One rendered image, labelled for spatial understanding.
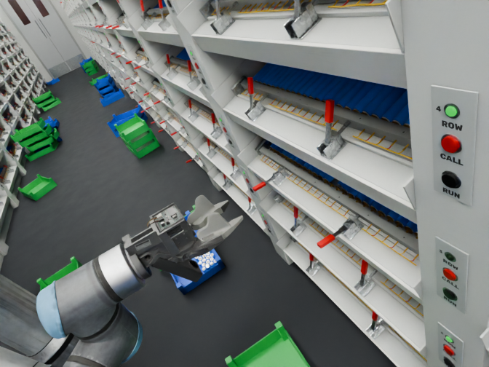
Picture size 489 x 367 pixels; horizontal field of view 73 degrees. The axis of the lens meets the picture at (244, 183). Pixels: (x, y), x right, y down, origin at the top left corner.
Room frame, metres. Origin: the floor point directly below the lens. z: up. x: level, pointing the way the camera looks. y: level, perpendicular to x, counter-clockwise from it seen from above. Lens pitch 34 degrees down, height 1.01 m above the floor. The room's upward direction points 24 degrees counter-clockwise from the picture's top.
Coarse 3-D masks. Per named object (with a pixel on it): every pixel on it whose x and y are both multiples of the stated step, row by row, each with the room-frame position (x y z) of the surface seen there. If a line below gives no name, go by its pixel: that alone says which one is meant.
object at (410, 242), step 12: (264, 156) 0.82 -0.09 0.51; (276, 156) 0.77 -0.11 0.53; (288, 168) 0.70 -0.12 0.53; (300, 168) 0.67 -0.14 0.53; (312, 180) 0.61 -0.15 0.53; (324, 192) 0.56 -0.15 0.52; (336, 192) 0.53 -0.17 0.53; (348, 204) 0.49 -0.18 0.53; (360, 216) 0.46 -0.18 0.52; (372, 216) 0.43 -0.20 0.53; (384, 228) 0.40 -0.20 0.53; (396, 228) 0.38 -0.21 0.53; (396, 240) 0.37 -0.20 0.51; (408, 240) 0.35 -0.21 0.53; (396, 252) 0.36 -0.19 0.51
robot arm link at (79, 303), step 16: (80, 272) 0.45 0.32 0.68; (96, 272) 0.44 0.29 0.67; (48, 288) 0.45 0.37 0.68; (64, 288) 0.43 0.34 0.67; (80, 288) 0.43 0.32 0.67; (96, 288) 0.42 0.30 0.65; (48, 304) 0.42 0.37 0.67; (64, 304) 0.41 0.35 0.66; (80, 304) 0.41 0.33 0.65; (96, 304) 0.41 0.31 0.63; (112, 304) 0.42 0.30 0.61; (48, 320) 0.40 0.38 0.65; (64, 320) 0.40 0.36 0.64; (80, 320) 0.40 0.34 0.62; (96, 320) 0.41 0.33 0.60; (64, 336) 0.40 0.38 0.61; (80, 336) 0.41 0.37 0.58
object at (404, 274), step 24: (264, 144) 0.86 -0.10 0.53; (264, 168) 0.79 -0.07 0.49; (288, 192) 0.65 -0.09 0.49; (312, 192) 0.60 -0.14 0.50; (312, 216) 0.54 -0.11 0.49; (336, 216) 0.50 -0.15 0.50; (360, 240) 0.42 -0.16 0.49; (384, 240) 0.39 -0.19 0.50; (384, 264) 0.35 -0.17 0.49; (408, 264) 0.33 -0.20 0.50; (408, 288) 0.30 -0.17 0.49
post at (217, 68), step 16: (176, 0) 0.86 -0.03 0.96; (192, 0) 0.87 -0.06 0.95; (176, 16) 0.90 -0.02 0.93; (208, 64) 0.86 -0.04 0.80; (224, 64) 0.87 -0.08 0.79; (240, 64) 0.88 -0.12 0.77; (208, 80) 0.87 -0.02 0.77; (224, 80) 0.87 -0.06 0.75; (208, 96) 0.93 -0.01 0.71; (224, 112) 0.86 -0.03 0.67; (240, 128) 0.87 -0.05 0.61; (240, 144) 0.86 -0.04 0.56; (240, 160) 0.90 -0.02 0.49; (256, 176) 0.86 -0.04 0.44; (256, 192) 0.87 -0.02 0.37; (272, 224) 0.86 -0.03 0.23; (272, 240) 0.93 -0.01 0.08; (288, 256) 0.86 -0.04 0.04
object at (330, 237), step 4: (344, 224) 0.45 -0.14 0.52; (344, 228) 0.45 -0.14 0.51; (348, 228) 0.44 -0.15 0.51; (336, 232) 0.45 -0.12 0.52; (340, 232) 0.44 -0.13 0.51; (328, 236) 0.44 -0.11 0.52; (332, 236) 0.44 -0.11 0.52; (336, 236) 0.44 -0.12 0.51; (320, 240) 0.44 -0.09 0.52; (324, 240) 0.44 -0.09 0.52; (328, 240) 0.43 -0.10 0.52; (332, 240) 0.43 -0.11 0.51; (320, 244) 0.43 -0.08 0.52; (324, 244) 0.43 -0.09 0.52
